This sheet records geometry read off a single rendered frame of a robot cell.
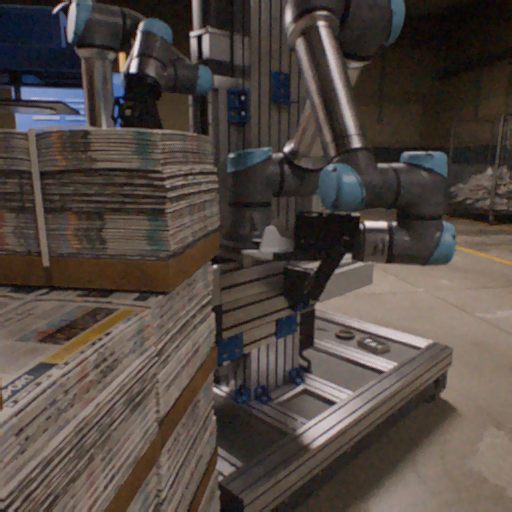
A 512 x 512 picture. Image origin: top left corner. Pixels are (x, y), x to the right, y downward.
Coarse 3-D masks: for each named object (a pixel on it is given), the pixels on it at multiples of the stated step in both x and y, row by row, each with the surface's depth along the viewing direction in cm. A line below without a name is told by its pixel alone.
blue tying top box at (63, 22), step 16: (0, 16) 216; (16, 16) 217; (32, 16) 218; (48, 16) 220; (64, 16) 230; (0, 32) 217; (16, 32) 219; (32, 32) 220; (48, 32) 221; (64, 32) 232
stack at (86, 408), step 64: (0, 320) 54; (64, 320) 54; (128, 320) 54; (192, 320) 78; (64, 384) 41; (128, 384) 52; (0, 448) 34; (64, 448) 40; (128, 448) 55; (192, 448) 81
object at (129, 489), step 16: (208, 368) 86; (192, 384) 77; (192, 400) 77; (176, 416) 69; (160, 432) 63; (160, 448) 63; (144, 464) 58; (128, 480) 54; (144, 480) 58; (208, 480) 90; (128, 496) 54
